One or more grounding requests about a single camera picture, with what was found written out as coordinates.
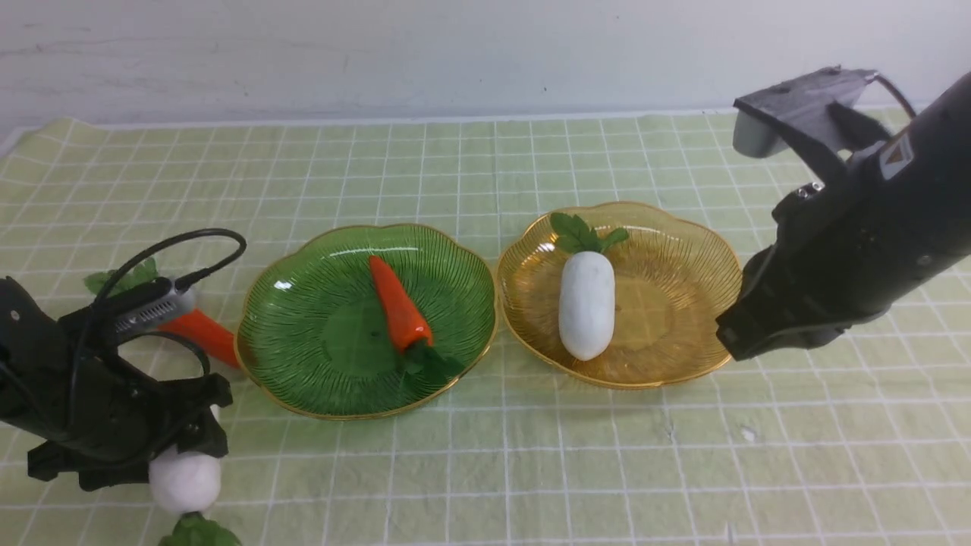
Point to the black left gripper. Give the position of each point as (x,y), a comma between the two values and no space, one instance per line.
(107,421)

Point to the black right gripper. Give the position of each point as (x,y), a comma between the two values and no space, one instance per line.
(841,257)

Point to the white toy radish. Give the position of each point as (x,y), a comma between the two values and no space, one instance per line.
(187,484)
(587,300)

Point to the orange toy carrot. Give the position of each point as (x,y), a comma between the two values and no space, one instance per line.
(410,333)
(205,332)

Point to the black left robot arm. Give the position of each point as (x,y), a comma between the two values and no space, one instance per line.
(18,386)

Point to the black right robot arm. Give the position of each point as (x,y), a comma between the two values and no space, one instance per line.
(932,154)

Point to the amber glass plate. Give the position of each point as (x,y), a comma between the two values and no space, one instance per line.
(673,278)

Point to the green checked tablecloth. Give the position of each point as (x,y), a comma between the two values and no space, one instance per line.
(864,442)

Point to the green glass plate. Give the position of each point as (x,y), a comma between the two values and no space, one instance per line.
(313,336)

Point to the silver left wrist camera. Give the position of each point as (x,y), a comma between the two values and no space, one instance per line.
(147,306)

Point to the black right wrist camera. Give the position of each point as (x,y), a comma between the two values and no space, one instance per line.
(814,116)

